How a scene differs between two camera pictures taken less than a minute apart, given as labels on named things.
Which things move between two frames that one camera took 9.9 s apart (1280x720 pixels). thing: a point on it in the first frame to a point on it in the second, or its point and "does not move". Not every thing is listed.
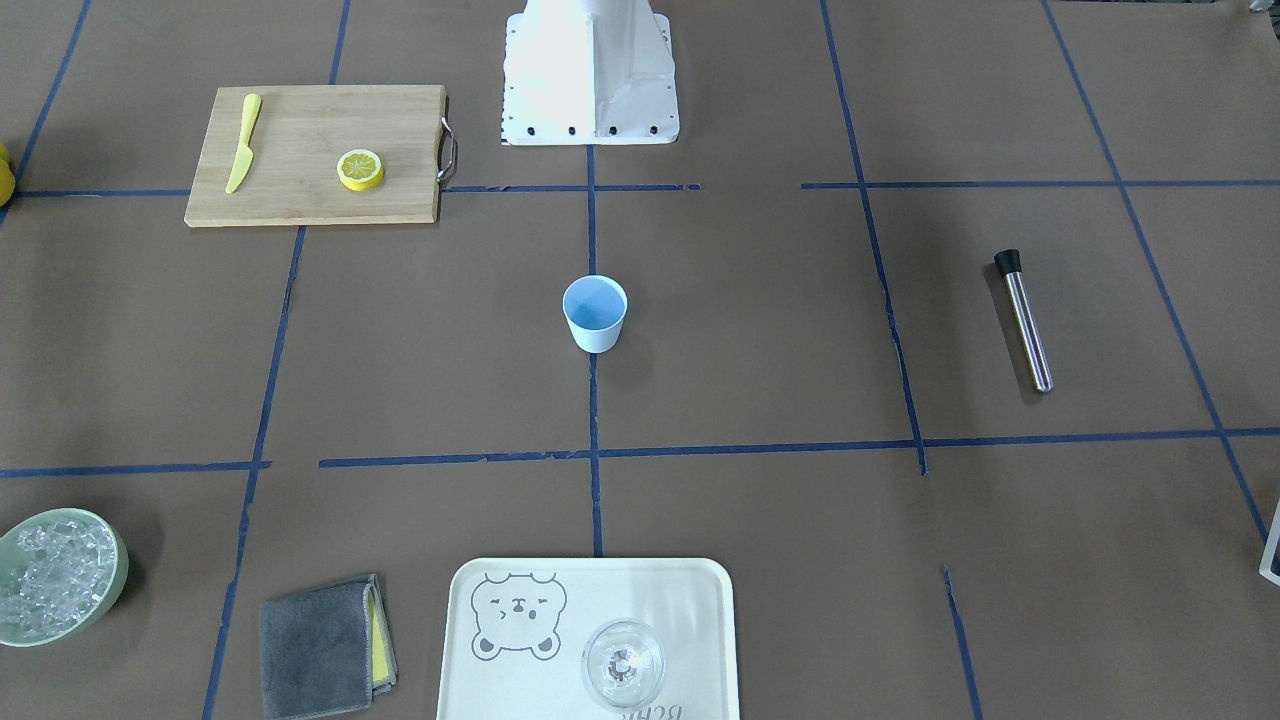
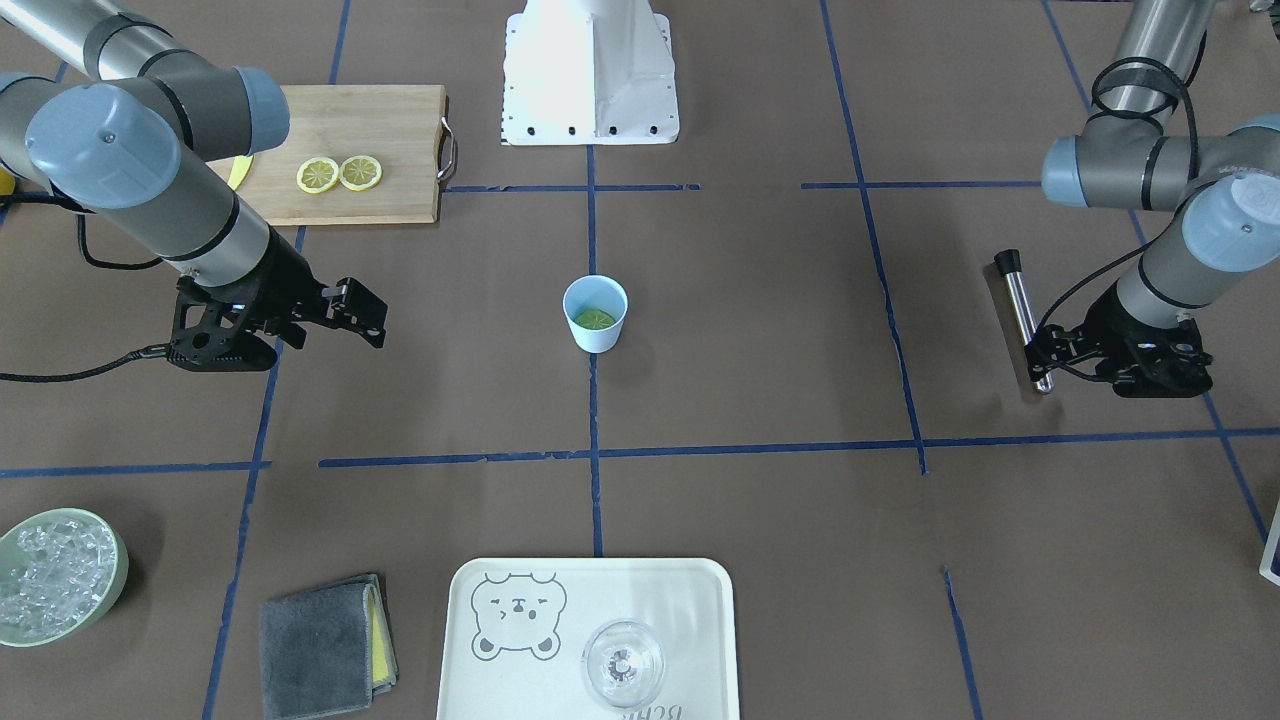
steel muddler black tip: x=1010 y=263 does not move
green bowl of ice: x=61 y=571 does not move
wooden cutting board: x=299 y=136 does not move
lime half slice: x=360 y=169 to x=594 y=319
